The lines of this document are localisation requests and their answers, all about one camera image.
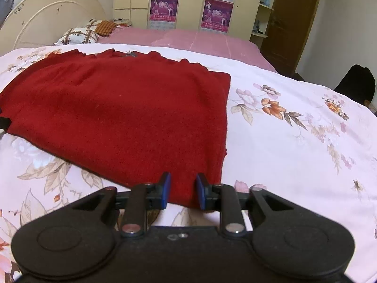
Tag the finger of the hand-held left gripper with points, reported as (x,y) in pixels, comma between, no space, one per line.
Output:
(4,124)

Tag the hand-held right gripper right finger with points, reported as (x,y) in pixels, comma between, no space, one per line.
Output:
(201,193)

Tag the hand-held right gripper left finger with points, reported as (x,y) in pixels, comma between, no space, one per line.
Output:
(165,191)

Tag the red embellished sweater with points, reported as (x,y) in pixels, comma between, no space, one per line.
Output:
(117,109)

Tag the white floral blanket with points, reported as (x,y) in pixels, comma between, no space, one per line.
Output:
(294,168)

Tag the white patterned pillow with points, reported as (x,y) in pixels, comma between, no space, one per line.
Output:
(78,35)
(94,23)

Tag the cream arched headboard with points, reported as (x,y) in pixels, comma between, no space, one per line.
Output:
(44,11)

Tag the orange brown pillow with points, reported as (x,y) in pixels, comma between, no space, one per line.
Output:
(107,28)

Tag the pink bed sheet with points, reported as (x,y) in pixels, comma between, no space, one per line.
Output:
(191,39)

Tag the bedside clutter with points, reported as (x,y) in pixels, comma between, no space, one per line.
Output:
(122,21)

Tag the dark shelf ornament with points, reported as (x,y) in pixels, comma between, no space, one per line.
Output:
(256,26)

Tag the brown wooden door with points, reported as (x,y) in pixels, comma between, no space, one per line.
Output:
(291,26)

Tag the black chair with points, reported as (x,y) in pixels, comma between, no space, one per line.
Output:
(356,82)

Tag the cream wardrobe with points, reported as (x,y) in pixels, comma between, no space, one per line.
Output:
(191,3)

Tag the cream corner shelf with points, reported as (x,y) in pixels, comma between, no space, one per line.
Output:
(265,11)

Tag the blue vase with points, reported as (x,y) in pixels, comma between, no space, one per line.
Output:
(266,0)

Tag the purple wall poster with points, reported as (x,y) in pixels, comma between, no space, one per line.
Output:
(164,7)
(217,16)

